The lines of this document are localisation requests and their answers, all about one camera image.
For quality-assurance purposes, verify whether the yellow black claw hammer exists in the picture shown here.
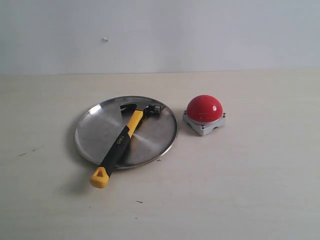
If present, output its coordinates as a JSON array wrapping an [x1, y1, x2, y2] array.
[[89, 101, 162, 189]]

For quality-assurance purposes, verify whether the red dome push button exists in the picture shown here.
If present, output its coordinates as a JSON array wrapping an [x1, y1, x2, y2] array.
[[182, 94, 227, 136]]

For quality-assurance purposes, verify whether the round steel plate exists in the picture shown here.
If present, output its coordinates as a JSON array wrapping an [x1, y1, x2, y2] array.
[[74, 95, 179, 169]]

